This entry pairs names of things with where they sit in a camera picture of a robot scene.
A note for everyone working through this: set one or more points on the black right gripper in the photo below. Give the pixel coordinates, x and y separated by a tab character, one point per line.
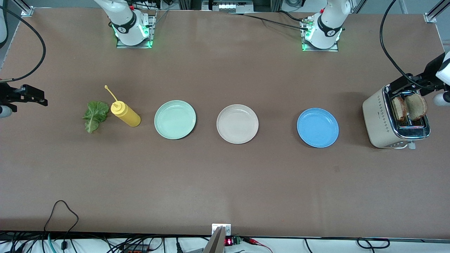
7	94

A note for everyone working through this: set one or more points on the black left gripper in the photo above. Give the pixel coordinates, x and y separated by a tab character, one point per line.
431	71

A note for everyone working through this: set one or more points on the brown bread slice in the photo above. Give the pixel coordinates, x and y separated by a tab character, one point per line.
416	107
399	109

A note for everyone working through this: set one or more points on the green lettuce leaf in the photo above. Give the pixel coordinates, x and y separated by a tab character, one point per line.
95	114

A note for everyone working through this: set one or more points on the yellow squeeze mustard bottle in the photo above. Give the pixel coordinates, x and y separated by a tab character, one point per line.
128	117

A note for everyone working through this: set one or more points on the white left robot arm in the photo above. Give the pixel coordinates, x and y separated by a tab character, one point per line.
327	24

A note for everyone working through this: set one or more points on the blue plate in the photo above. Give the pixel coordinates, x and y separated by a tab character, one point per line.
317	127

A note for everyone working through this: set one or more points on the light green plate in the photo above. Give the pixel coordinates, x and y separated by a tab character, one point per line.
175	119

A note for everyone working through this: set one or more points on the beige plate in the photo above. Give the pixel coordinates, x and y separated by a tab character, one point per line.
237	124

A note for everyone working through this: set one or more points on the beige chrome toaster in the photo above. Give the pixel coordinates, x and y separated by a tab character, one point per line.
378	119

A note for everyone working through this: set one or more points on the black box with lit panel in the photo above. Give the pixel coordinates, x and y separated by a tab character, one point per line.
228	6

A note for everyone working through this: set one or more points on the circuit board with red display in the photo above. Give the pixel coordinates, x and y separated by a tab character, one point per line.
229	241

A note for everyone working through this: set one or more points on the aluminium table corner bracket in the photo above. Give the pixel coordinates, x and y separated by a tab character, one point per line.
429	17
27	11

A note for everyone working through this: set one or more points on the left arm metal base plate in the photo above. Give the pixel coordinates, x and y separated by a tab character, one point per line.
334	49

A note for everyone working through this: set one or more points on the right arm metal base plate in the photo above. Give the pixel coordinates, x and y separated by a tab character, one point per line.
152	28

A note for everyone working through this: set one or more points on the grey camera mount bar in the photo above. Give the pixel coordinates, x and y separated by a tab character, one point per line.
215	244

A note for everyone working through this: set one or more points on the white metal mounting bracket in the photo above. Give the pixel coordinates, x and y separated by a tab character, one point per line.
227	230

